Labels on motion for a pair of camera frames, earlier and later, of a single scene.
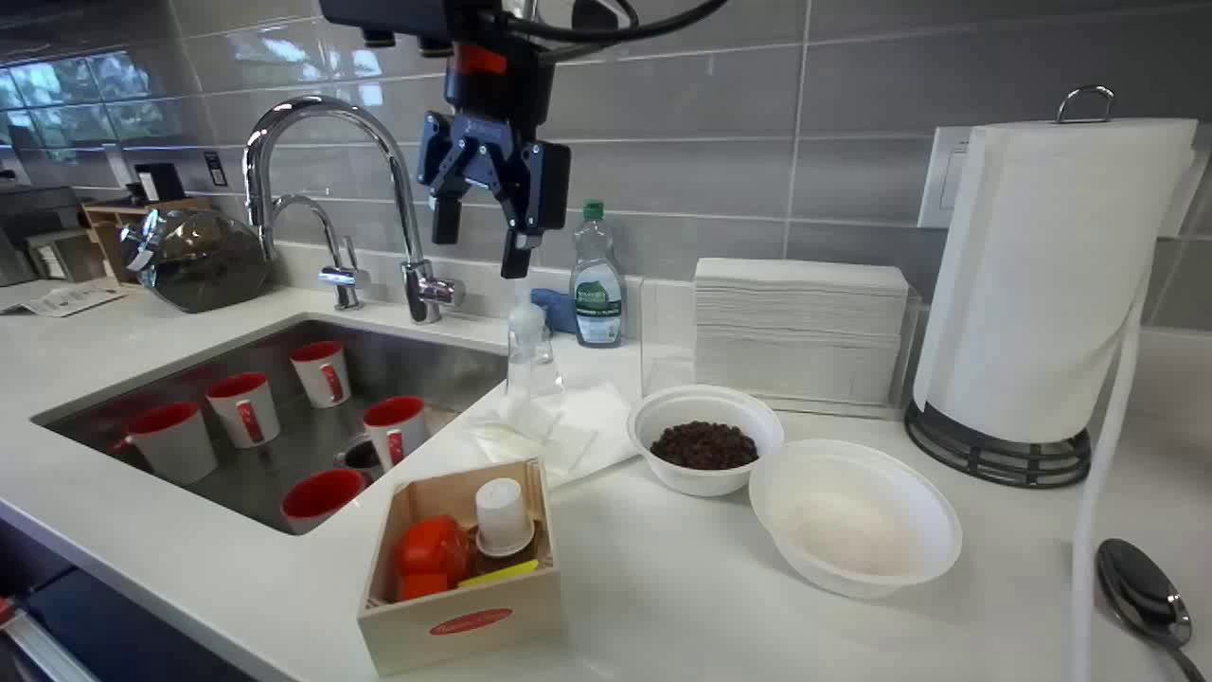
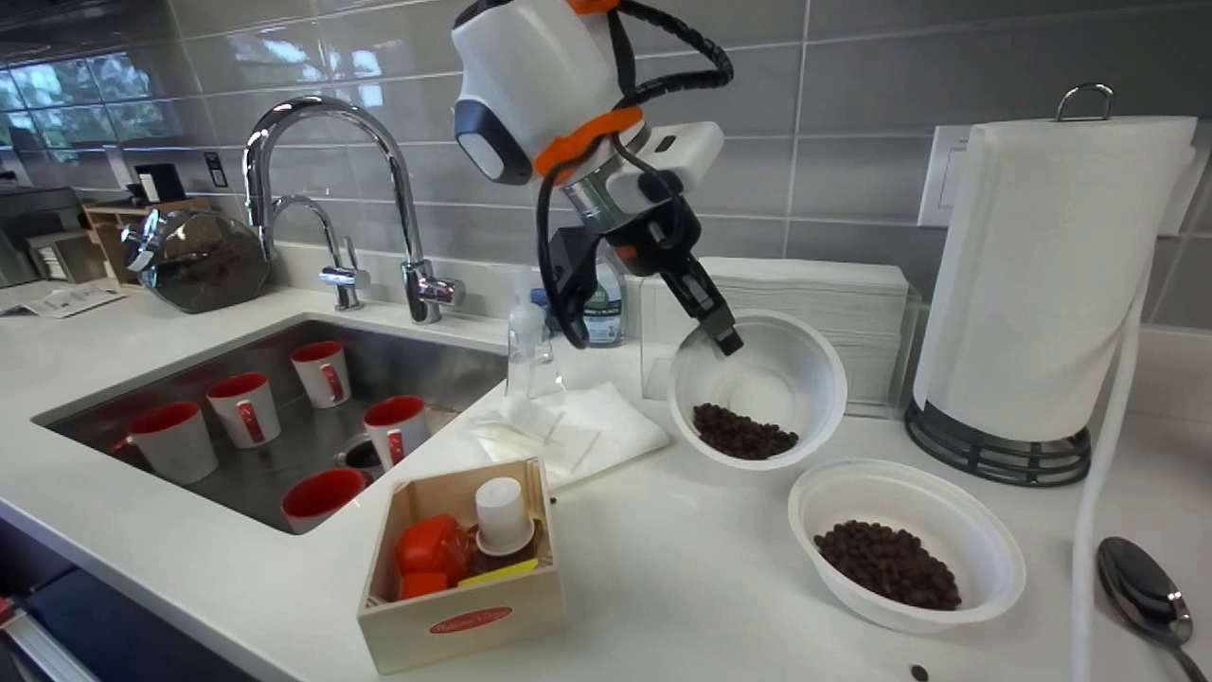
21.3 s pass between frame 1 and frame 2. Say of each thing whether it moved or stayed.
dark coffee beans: moved
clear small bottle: stayed
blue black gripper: moved
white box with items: stayed
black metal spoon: stayed
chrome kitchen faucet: stayed
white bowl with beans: moved
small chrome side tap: stayed
